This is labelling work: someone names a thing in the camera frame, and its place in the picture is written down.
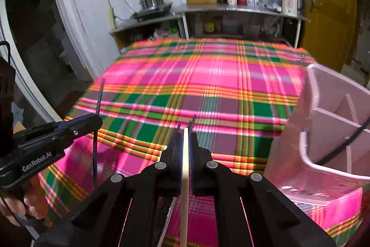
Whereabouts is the person's left hand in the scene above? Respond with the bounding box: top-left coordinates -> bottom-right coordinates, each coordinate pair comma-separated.
1,175 -> 48,226

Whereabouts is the brown wooden door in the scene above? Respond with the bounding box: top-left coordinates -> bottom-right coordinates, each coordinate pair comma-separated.
301,0 -> 357,72

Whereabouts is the pink plastic utensil basket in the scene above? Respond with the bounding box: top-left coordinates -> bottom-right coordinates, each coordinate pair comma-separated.
264,64 -> 369,205

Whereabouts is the thin dark metal chopstick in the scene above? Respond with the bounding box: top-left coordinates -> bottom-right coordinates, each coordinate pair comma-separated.
92,78 -> 105,189

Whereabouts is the yellow power strip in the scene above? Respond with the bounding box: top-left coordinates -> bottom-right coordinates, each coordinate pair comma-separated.
108,7 -> 116,30

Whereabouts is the pink plaid tablecloth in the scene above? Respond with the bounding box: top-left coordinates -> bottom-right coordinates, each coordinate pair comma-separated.
37,38 -> 365,247

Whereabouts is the grey metal counter shelf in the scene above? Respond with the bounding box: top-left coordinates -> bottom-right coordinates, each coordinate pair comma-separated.
110,4 -> 310,50

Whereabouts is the black induction cooker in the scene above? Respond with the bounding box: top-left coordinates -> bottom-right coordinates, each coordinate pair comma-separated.
130,3 -> 173,21

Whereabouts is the white electric kettle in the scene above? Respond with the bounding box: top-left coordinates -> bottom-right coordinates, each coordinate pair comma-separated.
282,0 -> 305,17

